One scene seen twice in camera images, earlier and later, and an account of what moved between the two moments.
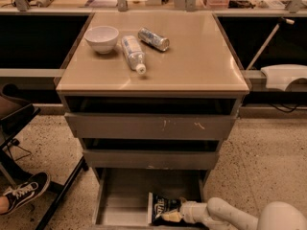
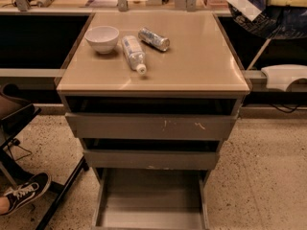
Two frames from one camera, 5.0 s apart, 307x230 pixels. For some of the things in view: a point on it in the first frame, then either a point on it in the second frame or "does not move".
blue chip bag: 157,204 -> 249,7
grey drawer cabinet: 149,96 does not move
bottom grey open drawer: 122,194 does not move
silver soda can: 153,39 does not move
